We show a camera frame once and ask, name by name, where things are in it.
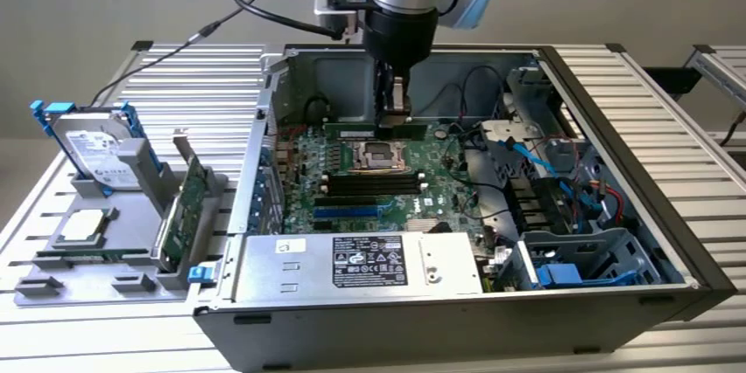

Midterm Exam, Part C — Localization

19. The silver hard disk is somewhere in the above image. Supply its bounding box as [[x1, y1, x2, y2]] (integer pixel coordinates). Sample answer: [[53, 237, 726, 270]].
[[52, 112, 136, 191]]

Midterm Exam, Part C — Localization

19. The black RAM slot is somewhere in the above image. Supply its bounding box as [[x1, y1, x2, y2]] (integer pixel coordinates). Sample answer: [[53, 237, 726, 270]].
[[321, 172, 421, 179], [321, 188, 421, 196], [321, 177, 421, 184], [321, 183, 421, 190]]

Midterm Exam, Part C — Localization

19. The silver CPU chip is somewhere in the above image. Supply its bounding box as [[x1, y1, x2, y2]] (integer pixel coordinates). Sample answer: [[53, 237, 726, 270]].
[[60, 209, 110, 244]]

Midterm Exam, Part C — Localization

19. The grey optical drive cage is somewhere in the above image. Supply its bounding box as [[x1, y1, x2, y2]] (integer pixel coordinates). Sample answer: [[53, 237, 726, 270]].
[[480, 66, 587, 165]]

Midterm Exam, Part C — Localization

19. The blue disk carrier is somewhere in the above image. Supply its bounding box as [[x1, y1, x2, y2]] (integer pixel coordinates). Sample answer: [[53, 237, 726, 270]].
[[28, 100, 166, 197]]

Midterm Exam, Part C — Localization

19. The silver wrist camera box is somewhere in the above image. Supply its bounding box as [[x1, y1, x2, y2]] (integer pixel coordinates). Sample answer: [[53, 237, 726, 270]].
[[312, 0, 369, 45]]

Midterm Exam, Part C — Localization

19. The green graphics card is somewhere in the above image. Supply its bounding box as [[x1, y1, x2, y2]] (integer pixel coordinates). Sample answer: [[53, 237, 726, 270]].
[[152, 127, 215, 273]]

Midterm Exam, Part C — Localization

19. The CPU socket with metal frame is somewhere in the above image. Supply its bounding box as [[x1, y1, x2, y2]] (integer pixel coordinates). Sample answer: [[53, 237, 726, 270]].
[[343, 140, 413, 172]]

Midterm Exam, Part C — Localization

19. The grey parts rack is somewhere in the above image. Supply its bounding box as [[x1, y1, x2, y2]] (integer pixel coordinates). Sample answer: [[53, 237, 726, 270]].
[[13, 136, 235, 309]]

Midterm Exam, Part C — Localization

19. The silver power supply unit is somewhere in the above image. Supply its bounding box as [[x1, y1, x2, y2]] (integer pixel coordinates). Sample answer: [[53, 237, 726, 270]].
[[231, 231, 485, 305]]

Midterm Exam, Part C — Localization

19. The green motherboard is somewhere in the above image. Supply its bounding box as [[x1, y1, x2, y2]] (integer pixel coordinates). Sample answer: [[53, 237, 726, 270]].
[[272, 121, 496, 256]]

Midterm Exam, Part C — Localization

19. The open grey PC case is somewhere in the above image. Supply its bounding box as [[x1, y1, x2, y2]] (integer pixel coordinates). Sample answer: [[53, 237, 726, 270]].
[[191, 43, 739, 372]]

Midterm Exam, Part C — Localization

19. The silver chipset heatsink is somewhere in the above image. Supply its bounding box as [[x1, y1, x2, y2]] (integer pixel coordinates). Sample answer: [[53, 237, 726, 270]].
[[405, 218, 455, 235]]

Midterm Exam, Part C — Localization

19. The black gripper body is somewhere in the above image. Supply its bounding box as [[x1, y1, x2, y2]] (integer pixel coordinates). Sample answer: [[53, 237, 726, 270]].
[[363, 6, 439, 74]]

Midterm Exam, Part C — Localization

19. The long black expansion slot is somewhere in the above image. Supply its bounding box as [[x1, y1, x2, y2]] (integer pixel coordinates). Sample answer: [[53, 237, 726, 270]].
[[313, 197, 377, 209]]

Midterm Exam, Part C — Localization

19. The grey disk bay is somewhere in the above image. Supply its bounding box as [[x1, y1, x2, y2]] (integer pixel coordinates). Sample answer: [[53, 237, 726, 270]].
[[500, 227, 663, 292]]

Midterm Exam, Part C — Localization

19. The aluminium slat side table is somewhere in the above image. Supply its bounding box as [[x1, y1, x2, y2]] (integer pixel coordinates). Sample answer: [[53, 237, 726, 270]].
[[682, 44, 746, 113]]

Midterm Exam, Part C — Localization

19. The blue expansion slot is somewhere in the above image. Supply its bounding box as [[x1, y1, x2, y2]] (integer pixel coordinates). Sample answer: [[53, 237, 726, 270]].
[[313, 207, 377, 220]]

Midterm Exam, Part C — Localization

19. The green RAM stick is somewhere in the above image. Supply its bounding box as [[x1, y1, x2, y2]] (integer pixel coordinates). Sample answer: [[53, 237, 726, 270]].
[[323, 121, 433, 142]]

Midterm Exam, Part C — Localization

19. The short black wire loop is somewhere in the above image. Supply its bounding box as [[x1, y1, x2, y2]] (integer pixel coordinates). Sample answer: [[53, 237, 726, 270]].
[[304, 93, 335, 124]]

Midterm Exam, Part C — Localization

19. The black hanging cable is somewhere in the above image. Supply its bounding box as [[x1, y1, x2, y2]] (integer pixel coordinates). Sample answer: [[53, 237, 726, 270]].
[[718, 109, 746, 148]]

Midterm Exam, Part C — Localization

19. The red wire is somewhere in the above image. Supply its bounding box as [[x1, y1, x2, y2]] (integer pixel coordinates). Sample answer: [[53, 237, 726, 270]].
[[603, 185, 630, 222]]

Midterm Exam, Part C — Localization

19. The blue SATA wire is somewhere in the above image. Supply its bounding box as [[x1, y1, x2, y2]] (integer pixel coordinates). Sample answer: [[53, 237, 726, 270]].
[[499, 135, 564, 184]]

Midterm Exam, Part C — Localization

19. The black cable with metal plug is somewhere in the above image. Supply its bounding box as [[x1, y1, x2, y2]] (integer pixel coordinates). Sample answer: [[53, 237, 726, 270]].
[[90, 0, 292, 106]]

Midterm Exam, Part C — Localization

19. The black looped wire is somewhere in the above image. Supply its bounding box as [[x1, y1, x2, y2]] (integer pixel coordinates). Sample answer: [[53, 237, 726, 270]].
[[440, 65, 509, 135]]

